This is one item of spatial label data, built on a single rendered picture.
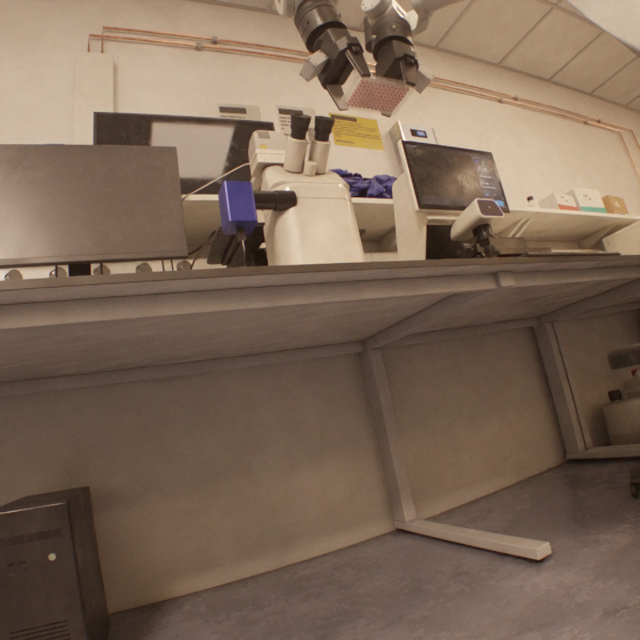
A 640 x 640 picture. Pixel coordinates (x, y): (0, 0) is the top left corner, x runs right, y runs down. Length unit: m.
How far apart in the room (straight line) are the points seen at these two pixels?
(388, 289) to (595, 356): 2.02
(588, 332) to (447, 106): 1.64
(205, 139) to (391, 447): 1.36
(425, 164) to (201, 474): 1.30
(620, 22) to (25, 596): 1.23
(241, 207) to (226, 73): 1.62
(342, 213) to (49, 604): 1.01
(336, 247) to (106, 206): 0.60
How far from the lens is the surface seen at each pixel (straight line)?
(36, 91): 2.31
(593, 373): 2.78
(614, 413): 2.56
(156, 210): 1.22
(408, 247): 1.65
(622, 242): 3.08
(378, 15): 1.09
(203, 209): 1.62
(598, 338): 2.90
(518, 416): 2.27
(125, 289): 0.78
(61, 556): 1.08
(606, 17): 0.45
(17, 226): 1.23
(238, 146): 1.87
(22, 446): 1.61
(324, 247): 0.94
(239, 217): 0.89
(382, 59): 1.02
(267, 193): 0.95
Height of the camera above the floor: 0.48
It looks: 14 degrees up
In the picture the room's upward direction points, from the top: 12 degrees counter-clockwise
